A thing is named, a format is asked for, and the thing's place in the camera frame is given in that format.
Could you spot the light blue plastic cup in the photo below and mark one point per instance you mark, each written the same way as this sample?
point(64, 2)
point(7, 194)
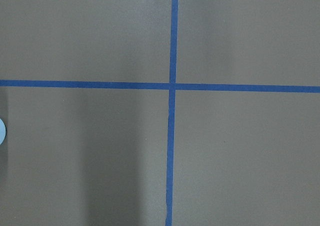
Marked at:
point(2, 131)

